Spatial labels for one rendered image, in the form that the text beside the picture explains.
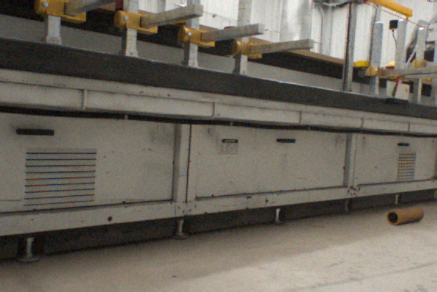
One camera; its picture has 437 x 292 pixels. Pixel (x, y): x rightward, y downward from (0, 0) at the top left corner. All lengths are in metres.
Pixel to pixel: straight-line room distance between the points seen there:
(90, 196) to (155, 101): 0.44
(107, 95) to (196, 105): 0.36
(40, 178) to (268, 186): 1.16
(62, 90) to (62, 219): 0.49
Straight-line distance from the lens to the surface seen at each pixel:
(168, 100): 1.59
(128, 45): 1.49
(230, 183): 2.12
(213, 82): 1.66
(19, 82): 1.37
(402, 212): 2.74
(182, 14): 1.32
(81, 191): 1.71
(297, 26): 6.90
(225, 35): 1.55
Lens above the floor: 0.51
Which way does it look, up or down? 3 degrees down
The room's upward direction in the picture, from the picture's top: 4 degrees clockwise
